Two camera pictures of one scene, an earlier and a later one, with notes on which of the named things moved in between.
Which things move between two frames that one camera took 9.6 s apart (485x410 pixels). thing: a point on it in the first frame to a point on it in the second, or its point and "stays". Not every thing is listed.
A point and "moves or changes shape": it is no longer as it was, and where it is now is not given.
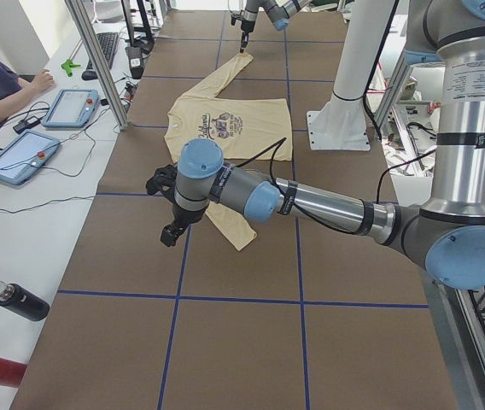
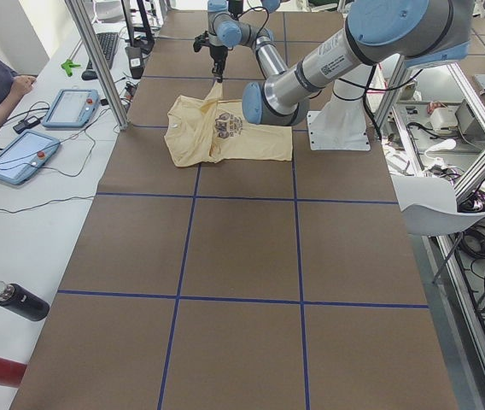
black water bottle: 19,299 stays
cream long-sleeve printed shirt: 245,128 moves or changes shape
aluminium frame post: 99,64 stays
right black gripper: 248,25 to 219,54
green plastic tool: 67,65 stays
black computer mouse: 90,75 stays
